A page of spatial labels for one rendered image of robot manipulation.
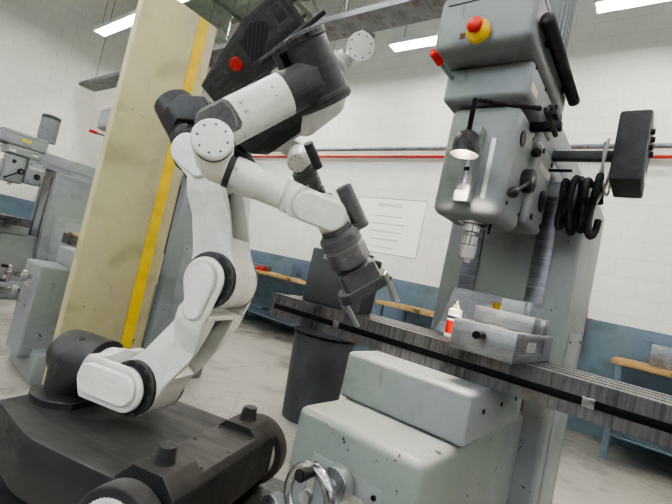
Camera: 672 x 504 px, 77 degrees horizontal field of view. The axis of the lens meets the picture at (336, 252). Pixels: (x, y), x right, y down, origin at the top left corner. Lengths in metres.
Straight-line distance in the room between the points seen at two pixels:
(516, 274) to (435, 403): 0.73
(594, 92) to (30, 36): 9.14
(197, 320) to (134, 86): 1.61
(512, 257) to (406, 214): 4.72
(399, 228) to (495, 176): 5.11
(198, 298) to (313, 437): 0.41
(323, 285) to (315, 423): 0.58
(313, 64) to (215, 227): 0.46
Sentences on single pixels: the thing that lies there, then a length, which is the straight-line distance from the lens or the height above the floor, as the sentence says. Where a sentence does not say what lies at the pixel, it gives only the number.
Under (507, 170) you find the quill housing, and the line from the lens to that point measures 1.23.
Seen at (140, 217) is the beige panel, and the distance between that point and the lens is 2.45.
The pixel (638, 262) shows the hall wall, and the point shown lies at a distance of 5.47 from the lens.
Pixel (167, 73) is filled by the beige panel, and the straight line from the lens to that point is 2.57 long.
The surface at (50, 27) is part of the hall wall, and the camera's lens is 10.29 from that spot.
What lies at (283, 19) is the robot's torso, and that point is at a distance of 1.10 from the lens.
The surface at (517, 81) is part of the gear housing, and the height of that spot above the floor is 1.67.
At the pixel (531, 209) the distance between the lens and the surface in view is 1.40.
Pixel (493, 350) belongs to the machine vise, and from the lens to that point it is 1.04.
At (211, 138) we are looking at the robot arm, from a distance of 0.83.
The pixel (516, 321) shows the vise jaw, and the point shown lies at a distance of 1.15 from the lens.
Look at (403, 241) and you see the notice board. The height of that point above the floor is 1.75.
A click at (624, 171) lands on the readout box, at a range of 1.48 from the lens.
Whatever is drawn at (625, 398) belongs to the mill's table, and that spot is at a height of 0.95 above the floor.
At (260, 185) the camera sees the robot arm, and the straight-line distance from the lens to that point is 0.84.
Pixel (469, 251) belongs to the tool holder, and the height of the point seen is 1.22.
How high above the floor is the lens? 1.07
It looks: 3 degrees up
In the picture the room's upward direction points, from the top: 12 degrees clockwise
